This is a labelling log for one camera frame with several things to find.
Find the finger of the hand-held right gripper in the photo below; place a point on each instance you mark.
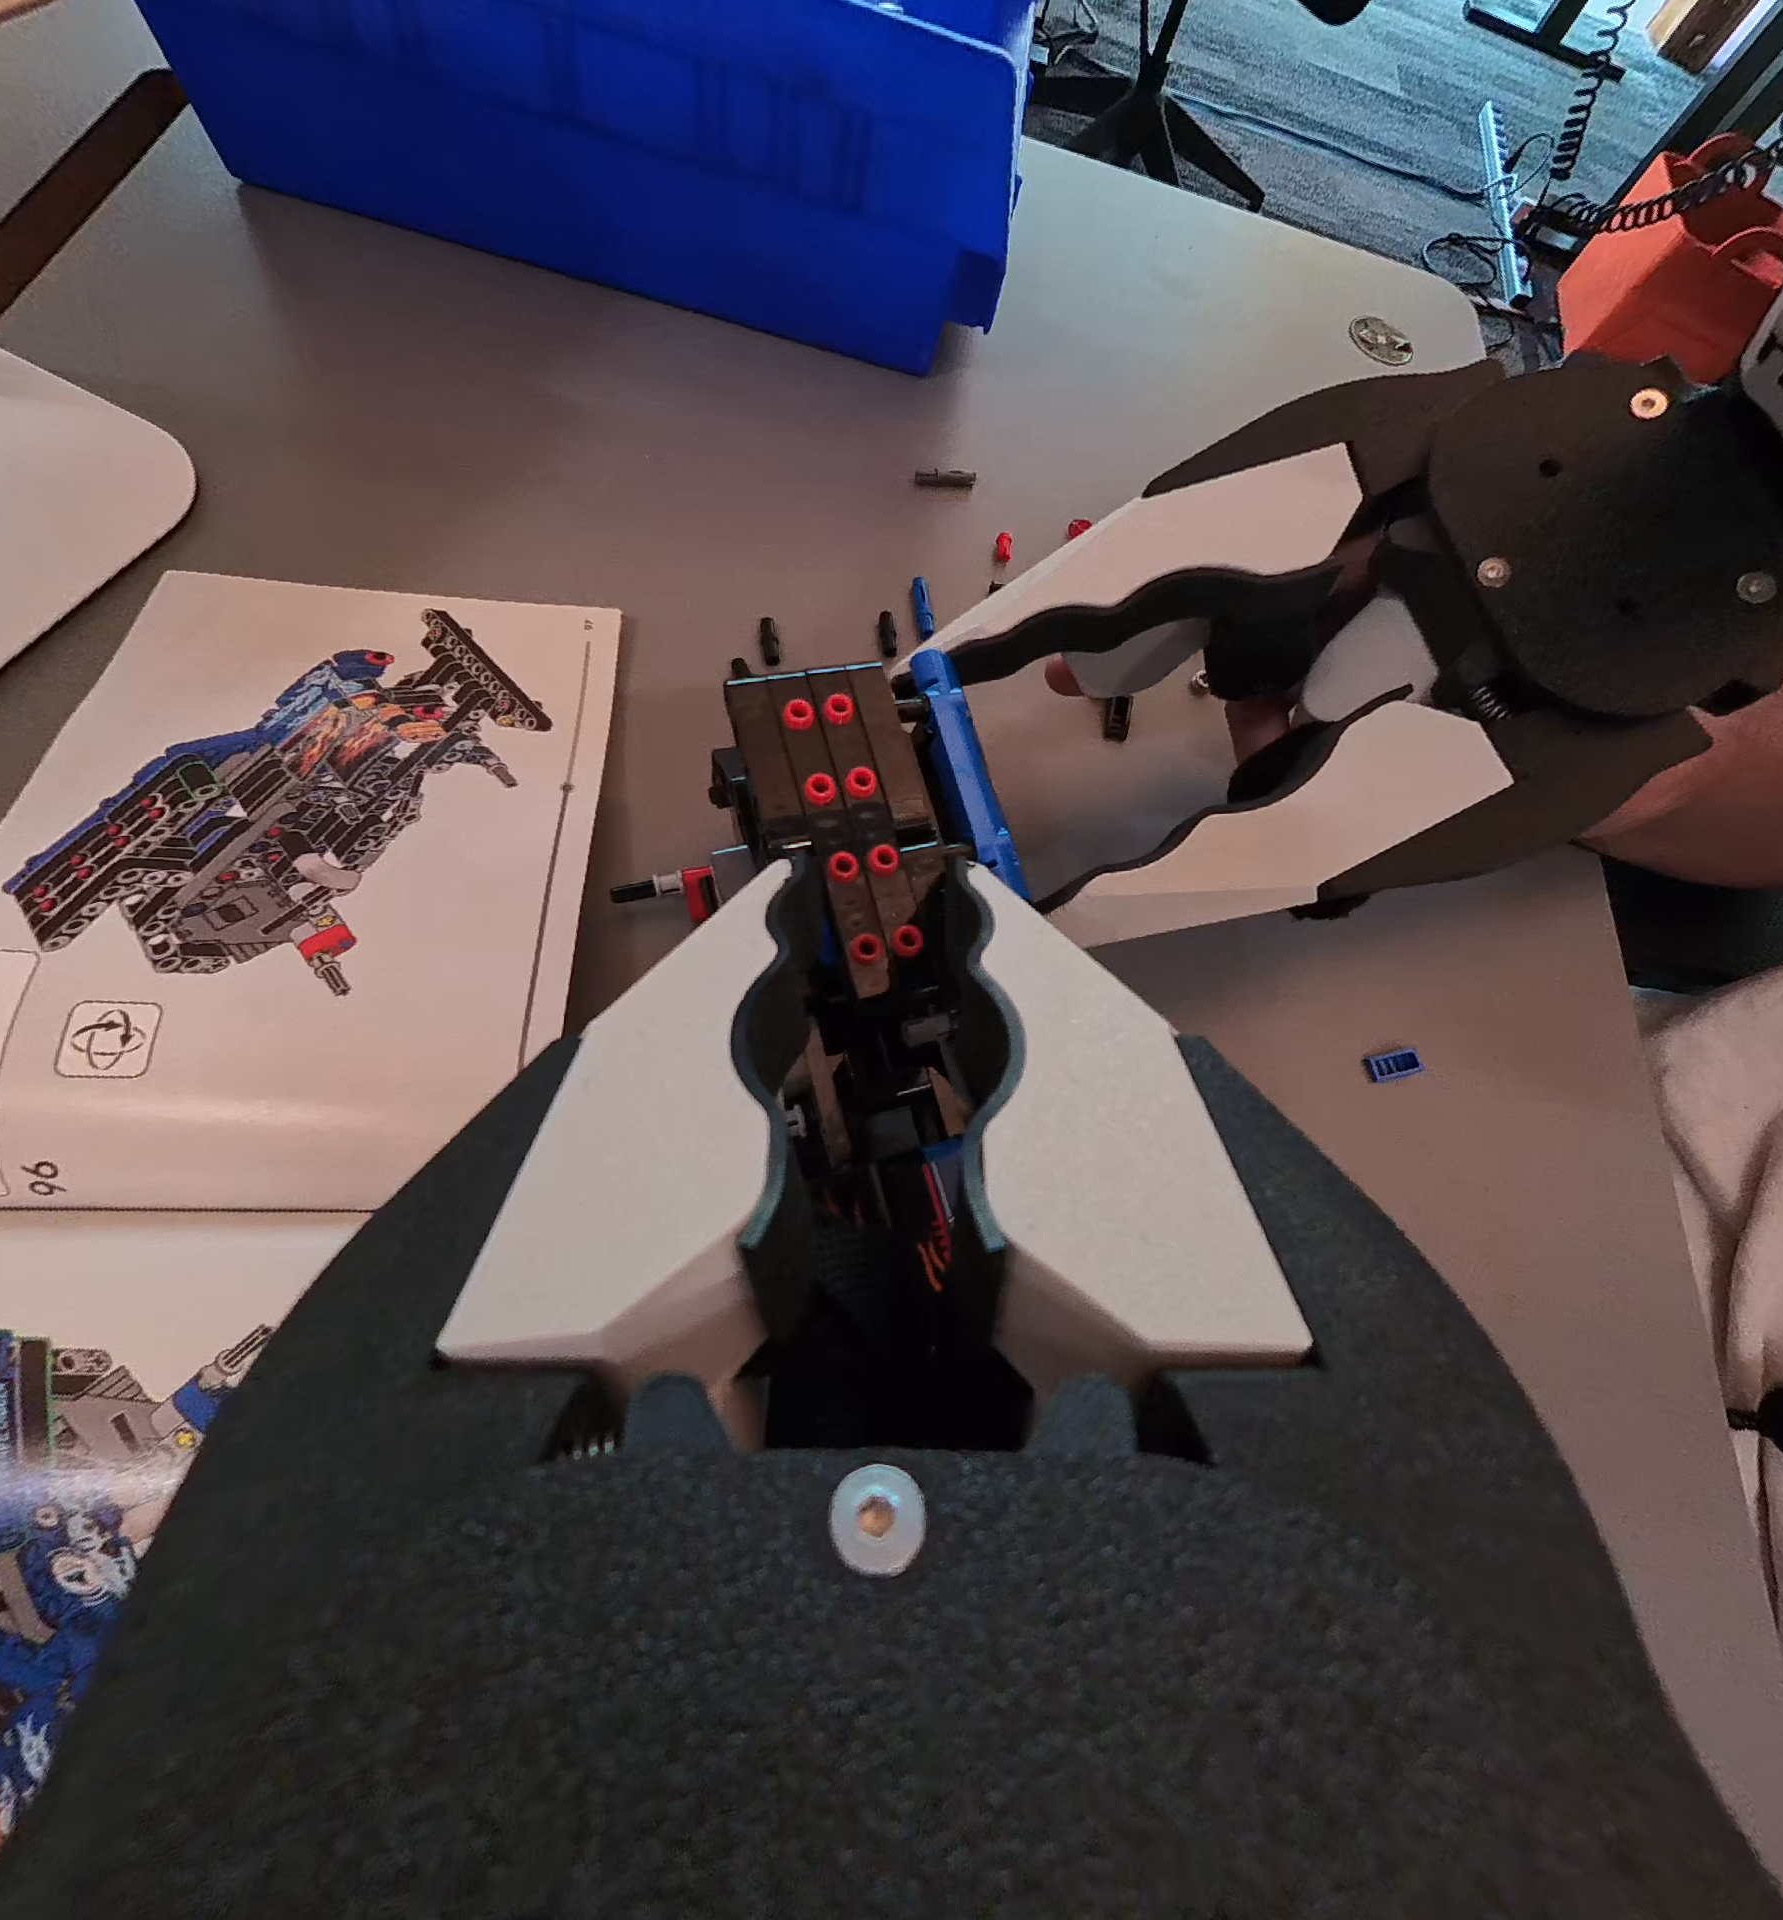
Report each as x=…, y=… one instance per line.
x=1326, y=833
x=1206, y=524

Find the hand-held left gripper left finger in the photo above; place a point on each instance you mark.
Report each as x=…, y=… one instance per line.
x=622, y=1171

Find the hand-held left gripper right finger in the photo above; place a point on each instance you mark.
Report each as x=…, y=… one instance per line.
x=1132, y=1185

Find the lego truck model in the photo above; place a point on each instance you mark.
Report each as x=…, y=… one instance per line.
x=832, y=781

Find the small blue lego tile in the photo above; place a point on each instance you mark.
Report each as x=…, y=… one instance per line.
x=1396, y=1065

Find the lego instruction booklet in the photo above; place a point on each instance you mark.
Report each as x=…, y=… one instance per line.
x=306, y=1050

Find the person's right hand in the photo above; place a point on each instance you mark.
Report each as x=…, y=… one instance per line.
x=1264, y=739

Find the metal table grommet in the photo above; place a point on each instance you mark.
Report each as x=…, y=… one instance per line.
x=1382, y=341

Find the orange plastic crate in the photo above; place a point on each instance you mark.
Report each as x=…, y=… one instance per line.
x=1656, y=285

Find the white power strip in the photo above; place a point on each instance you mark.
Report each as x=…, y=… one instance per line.
x=1506, y=211

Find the black chair base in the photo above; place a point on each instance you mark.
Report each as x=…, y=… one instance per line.
x=1146, y=90

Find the blue plastic bin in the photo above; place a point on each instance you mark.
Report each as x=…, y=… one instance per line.
x=606, y=150

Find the white stand with instruction board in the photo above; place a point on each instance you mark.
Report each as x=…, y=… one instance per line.
x=21, y=511

